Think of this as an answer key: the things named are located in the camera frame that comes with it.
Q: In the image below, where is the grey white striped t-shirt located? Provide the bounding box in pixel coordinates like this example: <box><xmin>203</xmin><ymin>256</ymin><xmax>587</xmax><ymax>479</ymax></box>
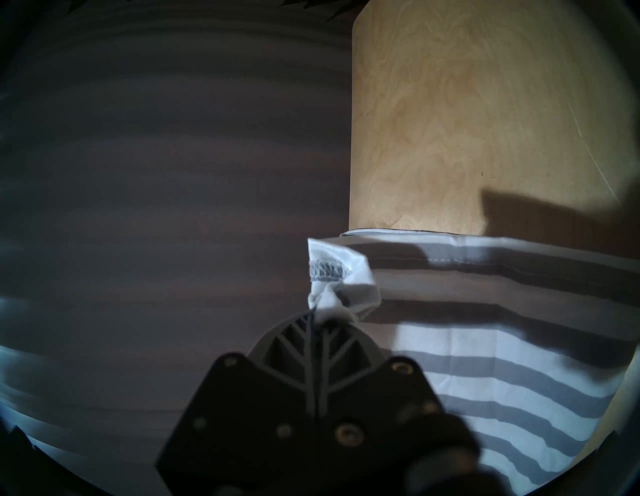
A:
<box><xmin>306</xmin><ymin>230</ymin><xmax>640</xmax><ymax>493</ymax></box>

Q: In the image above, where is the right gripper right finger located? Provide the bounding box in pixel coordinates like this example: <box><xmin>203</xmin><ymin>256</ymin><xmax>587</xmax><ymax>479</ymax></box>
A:
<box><xmin>316</xmin><ymin>320</ymin><xmax>443</xmax><ymax>471</ymax></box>

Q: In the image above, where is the brown pleated curtain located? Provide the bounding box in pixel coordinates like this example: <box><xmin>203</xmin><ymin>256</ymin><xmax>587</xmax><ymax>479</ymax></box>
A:
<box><xmin>0</xmin><ymin>0</ymin><xmax>356</xmax><ymax>416</ymax></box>

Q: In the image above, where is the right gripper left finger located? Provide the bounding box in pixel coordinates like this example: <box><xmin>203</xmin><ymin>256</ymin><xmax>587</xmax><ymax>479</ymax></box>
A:
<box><xmin>157</xmin><ymin>312</ymin><xmax>317</xmax><ymax>476</ymax></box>

